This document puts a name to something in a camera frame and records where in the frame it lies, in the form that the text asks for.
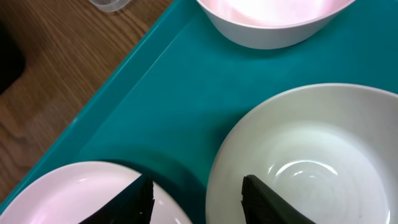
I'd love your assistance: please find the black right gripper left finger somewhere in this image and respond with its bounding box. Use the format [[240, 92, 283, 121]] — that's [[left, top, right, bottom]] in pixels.
[[80, 175, 155, 224]]

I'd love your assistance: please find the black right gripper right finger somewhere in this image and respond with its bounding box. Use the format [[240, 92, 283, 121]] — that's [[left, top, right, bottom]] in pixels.
[[241, 175, 315, 224]]

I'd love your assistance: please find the pink plate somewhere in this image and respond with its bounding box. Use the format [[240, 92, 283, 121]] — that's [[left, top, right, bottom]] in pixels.
[[1, 161, 191, 224]]

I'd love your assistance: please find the light green bowl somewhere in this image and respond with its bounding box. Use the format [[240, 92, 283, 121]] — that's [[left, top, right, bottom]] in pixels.
[[206, 83, 397, 223]]

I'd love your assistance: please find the pink bowl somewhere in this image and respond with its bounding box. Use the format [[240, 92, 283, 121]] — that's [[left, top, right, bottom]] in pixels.
[[197, 0, 354, 50]]

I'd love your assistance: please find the teal tray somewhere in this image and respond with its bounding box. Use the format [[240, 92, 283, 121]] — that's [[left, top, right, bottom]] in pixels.
[[1, 0, 397, 223]]

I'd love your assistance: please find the clear plastic bin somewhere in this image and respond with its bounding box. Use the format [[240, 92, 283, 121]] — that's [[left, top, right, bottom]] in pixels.
[[89, 0, 131, 13]]

